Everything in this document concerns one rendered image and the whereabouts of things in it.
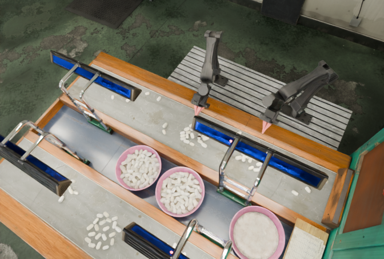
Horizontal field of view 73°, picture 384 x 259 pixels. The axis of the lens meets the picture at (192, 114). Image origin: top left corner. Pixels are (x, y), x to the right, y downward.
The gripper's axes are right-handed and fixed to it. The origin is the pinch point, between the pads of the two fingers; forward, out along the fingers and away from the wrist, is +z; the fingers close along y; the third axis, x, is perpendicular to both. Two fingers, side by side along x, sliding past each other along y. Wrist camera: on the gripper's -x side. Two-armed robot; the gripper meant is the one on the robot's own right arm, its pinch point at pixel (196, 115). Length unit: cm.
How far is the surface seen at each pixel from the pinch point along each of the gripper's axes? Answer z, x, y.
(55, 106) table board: 31, -14, -94
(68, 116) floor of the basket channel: 35, -11, -84
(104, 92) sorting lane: 12, 0, -69
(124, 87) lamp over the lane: -7.0, -31.5, -32.3
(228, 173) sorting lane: 20.7, -7.5, 31.7
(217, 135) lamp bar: -4.3, -30.8, 22.6
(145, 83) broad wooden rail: -3.2, 10.4, -45.4
